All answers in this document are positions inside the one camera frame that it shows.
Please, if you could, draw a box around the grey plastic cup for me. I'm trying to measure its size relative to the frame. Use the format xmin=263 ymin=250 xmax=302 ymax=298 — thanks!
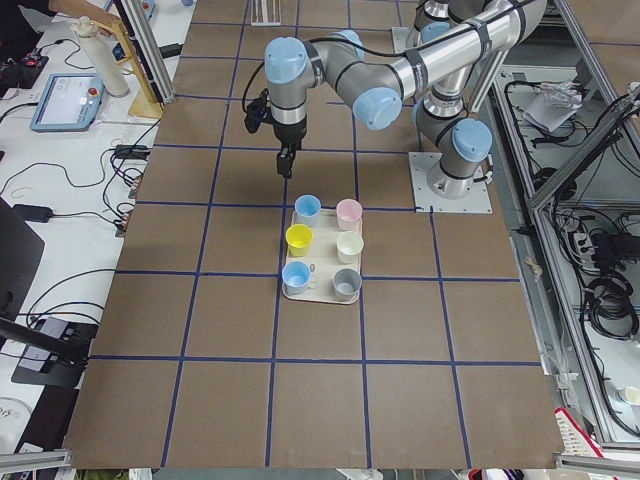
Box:
xmin=333 ymin=268 xmax=362 ymax=303

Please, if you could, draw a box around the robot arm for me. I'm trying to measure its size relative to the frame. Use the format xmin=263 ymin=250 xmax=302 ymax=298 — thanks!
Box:
xmin=264 ymin=1 xmax=546 ymax=200

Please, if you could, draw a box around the light blue plastic cup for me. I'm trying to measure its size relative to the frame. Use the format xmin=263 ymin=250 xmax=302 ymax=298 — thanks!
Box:
xmin=282 ymin=261 xmax=311 ymax=296

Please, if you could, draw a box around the aluminium frame post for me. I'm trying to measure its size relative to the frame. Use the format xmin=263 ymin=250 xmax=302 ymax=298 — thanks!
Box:
xmin=114 ymin=0 xmax=175 ymax=105

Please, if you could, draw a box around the wooden paper towel stand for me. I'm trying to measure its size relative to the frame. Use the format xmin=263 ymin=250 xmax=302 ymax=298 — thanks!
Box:
xmin=96 ymin=20 xmax=163 ymax=119

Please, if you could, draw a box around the white wire rack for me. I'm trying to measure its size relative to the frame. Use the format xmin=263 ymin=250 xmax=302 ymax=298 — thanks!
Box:
xmin=250 ymin=0 xmax=282 ymax=26

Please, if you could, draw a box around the cream plastic tray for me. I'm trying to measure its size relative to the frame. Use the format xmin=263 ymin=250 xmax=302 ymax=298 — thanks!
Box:
xmin=282 ymin=209 xmax=363 ymax=305

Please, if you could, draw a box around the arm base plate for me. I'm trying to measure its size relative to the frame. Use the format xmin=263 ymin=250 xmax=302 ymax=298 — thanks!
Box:
xmin=408 ymin=152 xmax=492 ymax=214
xmin=391 ymin=27 xmax=419 ymax=53

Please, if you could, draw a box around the pink plastic cup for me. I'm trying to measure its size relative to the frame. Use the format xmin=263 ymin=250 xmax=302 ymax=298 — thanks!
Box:
xmin=336 ymin=199 xmax=363 ymax=231

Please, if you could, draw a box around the white paper towel roll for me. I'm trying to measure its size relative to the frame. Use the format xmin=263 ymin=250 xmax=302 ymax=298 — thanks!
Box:
xmin=72 ymin=16 xmax=129 ymax=98

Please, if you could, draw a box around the black power adapter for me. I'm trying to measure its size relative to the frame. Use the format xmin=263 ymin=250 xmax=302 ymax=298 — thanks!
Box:
xmin=12 ymin=204 xmax=54 ymax=223

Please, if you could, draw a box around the yellow plastic cup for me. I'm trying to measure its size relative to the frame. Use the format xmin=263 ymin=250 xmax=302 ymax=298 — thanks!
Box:
xmin=285 ymin=224 xmax=313 ymax=258

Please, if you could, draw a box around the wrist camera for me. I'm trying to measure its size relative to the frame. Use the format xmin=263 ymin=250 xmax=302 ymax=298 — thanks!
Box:
xmin=244 ymin=88 xmax=273 ymax=134

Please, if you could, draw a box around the blue teach pendant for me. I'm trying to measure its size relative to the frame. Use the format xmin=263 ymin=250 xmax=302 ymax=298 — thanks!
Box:
xmin=30 ymin=74 xmax=104 ymax=133

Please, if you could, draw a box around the cream plastic cup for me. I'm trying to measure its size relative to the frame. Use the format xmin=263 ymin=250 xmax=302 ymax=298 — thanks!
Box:
xmin=336 ymin=231 xmax=364 ymax=264

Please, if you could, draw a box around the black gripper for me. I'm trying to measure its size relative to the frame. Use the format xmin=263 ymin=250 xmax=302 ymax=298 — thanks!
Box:
xmin=272 ymin=102 xmax=307 ymax=179

